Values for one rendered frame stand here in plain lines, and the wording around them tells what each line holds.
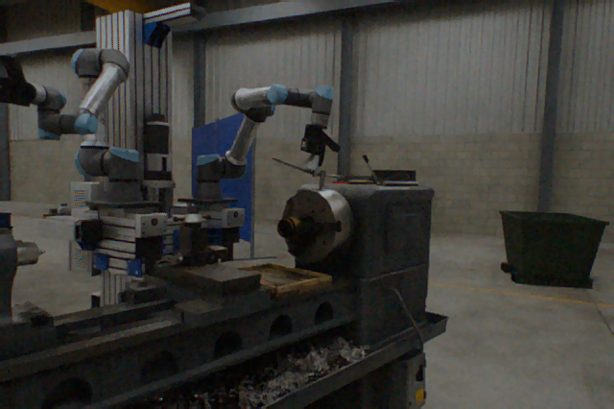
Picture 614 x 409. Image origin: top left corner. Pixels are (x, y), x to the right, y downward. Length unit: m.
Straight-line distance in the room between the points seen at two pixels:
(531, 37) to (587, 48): 1.16
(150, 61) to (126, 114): 0.29
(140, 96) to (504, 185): 10.20
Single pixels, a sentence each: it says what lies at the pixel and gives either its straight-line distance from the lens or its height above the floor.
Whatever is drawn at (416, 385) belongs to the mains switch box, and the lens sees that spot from 2.38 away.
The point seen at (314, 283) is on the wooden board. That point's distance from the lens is 1.72.
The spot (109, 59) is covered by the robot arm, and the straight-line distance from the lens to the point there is 2.12.
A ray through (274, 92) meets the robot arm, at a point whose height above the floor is 1.61.
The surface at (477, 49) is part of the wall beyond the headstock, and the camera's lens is 12.23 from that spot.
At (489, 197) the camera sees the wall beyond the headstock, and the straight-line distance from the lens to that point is 11.77.
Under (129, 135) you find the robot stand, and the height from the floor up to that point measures 1.46.
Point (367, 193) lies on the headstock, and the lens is 1.92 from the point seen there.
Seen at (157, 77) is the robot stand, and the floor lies 1.76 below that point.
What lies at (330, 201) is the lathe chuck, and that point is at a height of 1.19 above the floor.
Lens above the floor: 1.29
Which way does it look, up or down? 4 degrees down
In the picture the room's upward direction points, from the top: 1 degrees clockwise
